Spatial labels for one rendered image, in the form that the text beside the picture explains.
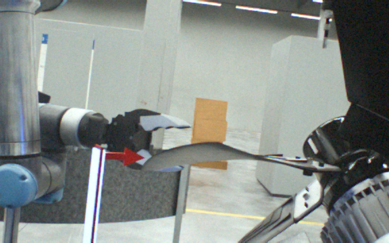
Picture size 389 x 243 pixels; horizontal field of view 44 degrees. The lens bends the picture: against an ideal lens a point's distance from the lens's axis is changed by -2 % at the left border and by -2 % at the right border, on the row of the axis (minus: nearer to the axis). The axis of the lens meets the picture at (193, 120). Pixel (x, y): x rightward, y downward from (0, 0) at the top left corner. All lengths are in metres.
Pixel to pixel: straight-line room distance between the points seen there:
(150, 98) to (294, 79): 2.52
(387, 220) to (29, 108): 0.59
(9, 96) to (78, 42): 5.99
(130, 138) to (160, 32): 4.16
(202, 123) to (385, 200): 8.10
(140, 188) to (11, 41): 1.91
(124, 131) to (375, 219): 0.44
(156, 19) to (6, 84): 4.21
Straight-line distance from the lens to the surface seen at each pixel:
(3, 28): 0.87
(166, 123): 0.84
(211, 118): 8.77
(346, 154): 0.81
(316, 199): 0.87
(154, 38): 5.00
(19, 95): 0.86
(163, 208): 2.84
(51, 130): 0.96
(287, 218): 0.88
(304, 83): 6.86
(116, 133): 0.88
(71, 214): 2.56
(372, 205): 0.73
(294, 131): 6.84
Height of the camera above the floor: 1.27
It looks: 3 degrees down
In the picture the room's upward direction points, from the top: 7 degrees clockwise
